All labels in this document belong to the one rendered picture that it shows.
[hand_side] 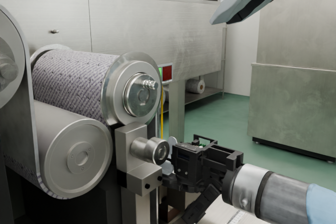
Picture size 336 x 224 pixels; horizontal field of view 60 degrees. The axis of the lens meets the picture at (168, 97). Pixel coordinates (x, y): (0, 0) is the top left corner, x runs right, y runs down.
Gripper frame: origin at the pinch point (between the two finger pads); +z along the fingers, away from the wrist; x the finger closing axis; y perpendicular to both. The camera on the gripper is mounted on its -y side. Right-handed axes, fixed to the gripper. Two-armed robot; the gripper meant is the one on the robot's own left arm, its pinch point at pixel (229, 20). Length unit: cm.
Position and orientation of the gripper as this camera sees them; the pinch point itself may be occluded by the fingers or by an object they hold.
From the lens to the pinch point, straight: 39.2
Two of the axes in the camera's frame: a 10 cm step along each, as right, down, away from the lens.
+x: -6.3, 2.0, -7.5
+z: -5.9, 5.0, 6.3
